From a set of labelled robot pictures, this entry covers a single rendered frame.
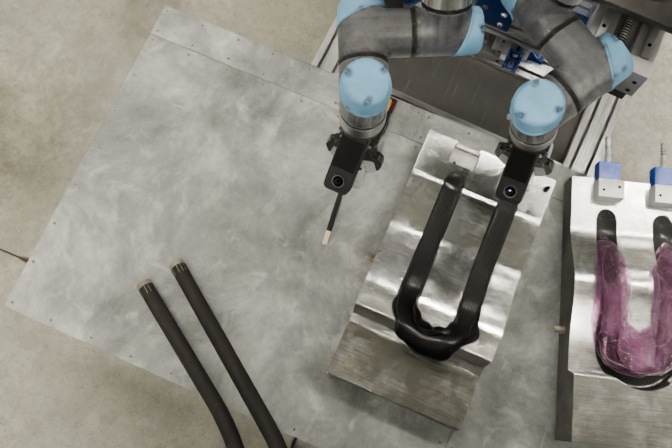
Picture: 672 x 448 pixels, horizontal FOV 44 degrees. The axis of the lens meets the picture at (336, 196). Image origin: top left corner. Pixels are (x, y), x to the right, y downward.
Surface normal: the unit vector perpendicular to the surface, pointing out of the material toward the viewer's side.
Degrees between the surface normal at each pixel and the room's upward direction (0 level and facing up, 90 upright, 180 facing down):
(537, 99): 11
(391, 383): 0
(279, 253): 0
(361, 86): 0
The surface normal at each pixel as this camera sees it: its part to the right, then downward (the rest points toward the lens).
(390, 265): 0.18, -0.62
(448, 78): 0.00, -0.25
